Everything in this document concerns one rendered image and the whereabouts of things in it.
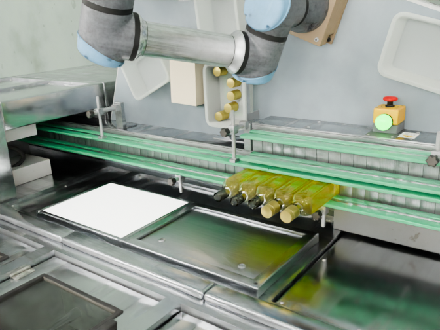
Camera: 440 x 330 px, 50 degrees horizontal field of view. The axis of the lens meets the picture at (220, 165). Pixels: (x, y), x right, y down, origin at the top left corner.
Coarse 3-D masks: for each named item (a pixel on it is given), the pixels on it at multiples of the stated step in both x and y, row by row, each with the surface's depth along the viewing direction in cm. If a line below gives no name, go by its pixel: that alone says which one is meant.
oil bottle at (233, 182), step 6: (246, 168) 149; (234, 174) 145; (240, 174) 144; (246, 174) 144; (252, 174) 144; (228, 180) 140; (234, 180) 139; (240, 180) 139; (222, 186) 140; (228, 186) 138; (234, 186) 137; (234, 192) 138
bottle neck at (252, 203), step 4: (256, 196) 130; (260, 196) 130; (264, 196) 131; (248, 200) 129; (252, 200) 128; (256, 200) 128; (260, 200) 129; (264, 200) 131; (248, 204) 129; (252, 204) 130; (256, 204) 127; (260, 204) 129; (252, 208) 128
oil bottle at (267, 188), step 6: (270, 180) 138; (276, 180) 137; (282, 180) 137; (288, 180) 138; (258, 186) 134; (264, 186) 133; (270, 186) 133; (276, 186) 133; (258, 192) 132; (264, 192) 131; (270, 192) 131; (270, 198) 131; (264, 204) 132
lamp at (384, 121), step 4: (380, 116) 130; (384, 116) 130; (388, 116) 130; (376, 120) 131; (380, 120) 130; (384, 120) 129; (388, 120) 129; (392, 120) 130; (376, 124) 131; (380, 124) 130; (384, 124) 130; (388, 124) 129; (380, 128) 131; (384, 128) 130; (388, 128) 131
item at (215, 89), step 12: (204, 72) 163; (228, 72) 166; (204, 84) 164; (216, 84) 168; (204, 96) 166; (216, 96) 169; (216, 108) 171; (240, 108) 167; (216, 120) 170; (228, 120) 169; (240, 120) 167
